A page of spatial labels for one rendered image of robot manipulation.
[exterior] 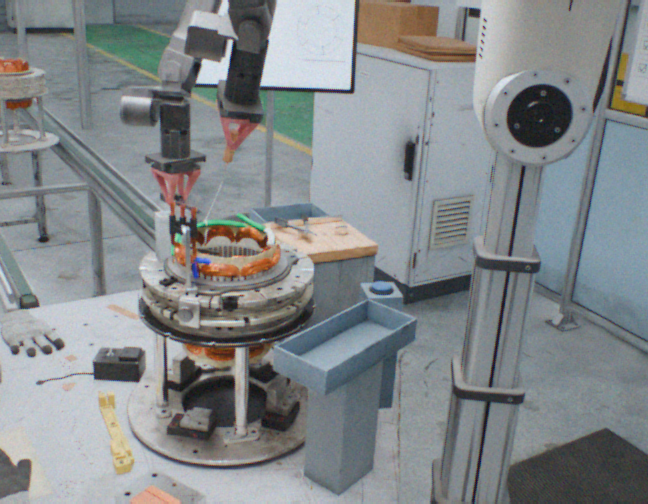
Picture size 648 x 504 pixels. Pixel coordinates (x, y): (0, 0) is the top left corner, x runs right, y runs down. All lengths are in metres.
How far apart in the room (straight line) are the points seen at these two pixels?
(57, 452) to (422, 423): 1.75
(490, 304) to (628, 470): 1.67
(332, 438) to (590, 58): 0.72
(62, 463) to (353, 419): 0.53
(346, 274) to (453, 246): 2.30
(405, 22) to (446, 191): 0.90
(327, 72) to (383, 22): 1.69
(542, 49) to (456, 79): 2.44
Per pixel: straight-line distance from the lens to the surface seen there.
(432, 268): 3.85
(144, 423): 1.49
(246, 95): 1.24
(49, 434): 1.53
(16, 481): 1.41
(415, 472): 2.71
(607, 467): 2.92
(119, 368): 1.65
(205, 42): 1.22
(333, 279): 1.60
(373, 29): 4.10
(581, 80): 1.20
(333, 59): 2.39
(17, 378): 1.72
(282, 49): 2.38
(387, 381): 1.55
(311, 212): 1.87
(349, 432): 1.29
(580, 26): 1.16
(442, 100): 3.57
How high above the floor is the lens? 1.65
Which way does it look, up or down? 22 degrees down
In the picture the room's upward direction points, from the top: 3 degrees clockwise
